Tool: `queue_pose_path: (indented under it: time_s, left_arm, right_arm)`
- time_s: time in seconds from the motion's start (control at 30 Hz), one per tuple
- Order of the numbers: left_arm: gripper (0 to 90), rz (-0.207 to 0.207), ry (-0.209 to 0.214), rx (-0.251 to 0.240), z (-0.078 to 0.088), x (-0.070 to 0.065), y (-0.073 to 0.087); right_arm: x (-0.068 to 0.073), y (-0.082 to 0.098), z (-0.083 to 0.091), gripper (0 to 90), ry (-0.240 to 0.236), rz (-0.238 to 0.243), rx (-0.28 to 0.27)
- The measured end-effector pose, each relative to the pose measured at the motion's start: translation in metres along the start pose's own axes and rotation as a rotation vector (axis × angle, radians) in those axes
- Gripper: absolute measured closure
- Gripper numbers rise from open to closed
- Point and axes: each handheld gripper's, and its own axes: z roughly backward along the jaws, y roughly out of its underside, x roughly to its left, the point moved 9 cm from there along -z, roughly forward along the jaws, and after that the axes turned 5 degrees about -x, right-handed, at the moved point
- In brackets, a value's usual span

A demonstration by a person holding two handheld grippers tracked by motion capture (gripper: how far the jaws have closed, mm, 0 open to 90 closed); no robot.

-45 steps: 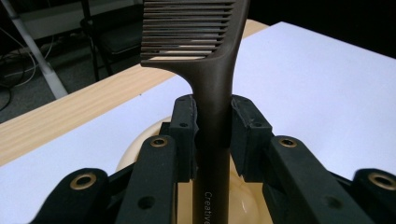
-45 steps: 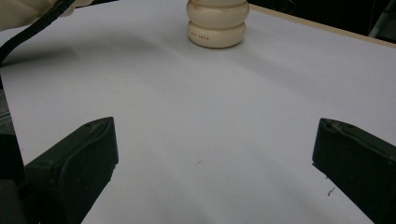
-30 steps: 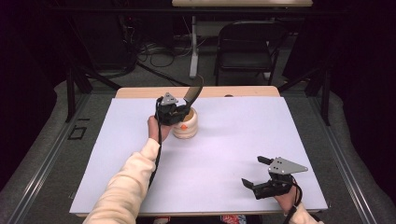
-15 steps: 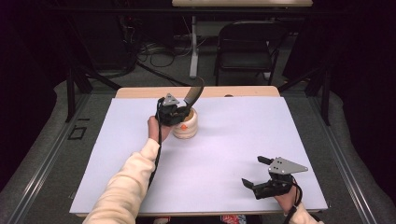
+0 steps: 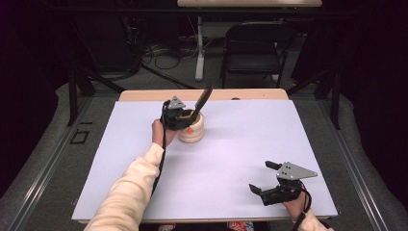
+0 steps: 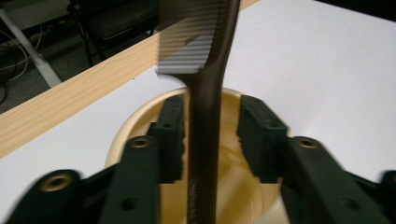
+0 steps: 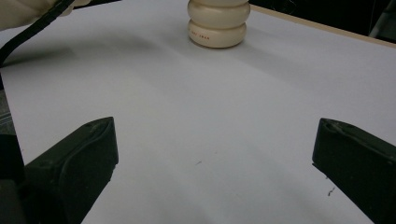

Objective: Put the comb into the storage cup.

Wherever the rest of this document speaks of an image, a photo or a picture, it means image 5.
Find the person's right hand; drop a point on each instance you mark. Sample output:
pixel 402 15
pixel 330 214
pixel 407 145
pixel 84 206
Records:
pixel 296 207

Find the person's left hand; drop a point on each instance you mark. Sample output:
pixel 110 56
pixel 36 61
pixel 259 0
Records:
pixel 158 133

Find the light wooden background table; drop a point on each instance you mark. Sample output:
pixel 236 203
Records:
pixel 200 48

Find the cream ribbed utensil holder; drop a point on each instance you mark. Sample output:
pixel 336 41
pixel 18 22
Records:
pixel 195 133

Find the white table mat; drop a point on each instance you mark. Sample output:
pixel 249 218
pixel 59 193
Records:
pixel 224 166

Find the black metal stand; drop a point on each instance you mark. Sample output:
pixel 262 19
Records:
pixel 73 96
pixel 335 96

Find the aluminium floor rail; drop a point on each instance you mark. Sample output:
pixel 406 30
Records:
pixel 48 163
pixel 352 166

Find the black folding chair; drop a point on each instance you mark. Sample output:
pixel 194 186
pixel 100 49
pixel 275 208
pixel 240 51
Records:
pixel 253 61

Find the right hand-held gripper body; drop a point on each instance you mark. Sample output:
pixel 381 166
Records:
pixel 293 171

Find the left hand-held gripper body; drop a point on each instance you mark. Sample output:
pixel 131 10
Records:
pixel 174 117

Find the red patterned clothing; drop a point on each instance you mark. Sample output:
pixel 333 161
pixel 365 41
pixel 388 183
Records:
pixel 239 226

